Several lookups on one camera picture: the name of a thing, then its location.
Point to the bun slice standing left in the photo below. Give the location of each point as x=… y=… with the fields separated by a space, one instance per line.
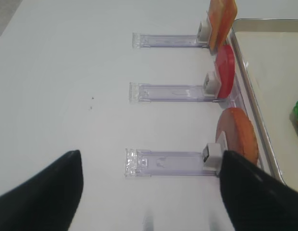
x=239 y=133

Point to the white metal tray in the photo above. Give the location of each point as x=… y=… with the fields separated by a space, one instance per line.
x=267 y=54

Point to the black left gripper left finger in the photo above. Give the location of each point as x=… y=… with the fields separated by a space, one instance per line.
x=46 y=202

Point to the orange cheese slice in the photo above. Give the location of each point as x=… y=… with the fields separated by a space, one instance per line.
x=229 y=15
x=215 y=14

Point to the clear tomato pusher track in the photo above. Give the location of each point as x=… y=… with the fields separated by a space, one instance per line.
x=208 y=92

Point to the clear cheese pusher track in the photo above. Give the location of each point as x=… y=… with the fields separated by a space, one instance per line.
x=200 y=40

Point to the orange cheese slice inner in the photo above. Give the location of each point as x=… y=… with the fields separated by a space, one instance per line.
x=229 y=15

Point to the red tomato slice standing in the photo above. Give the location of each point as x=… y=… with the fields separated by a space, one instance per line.
x=225 y=63

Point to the orange cheese slice outer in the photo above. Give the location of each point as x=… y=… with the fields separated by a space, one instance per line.
x=215 y=14

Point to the clear bun pusher track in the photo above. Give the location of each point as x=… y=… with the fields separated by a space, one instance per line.
x=147 y=163

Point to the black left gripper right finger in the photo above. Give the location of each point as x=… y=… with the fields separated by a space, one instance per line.
x=254 y=200

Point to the bottom bun slice on tray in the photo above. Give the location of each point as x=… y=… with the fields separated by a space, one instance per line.
x=294 y=122

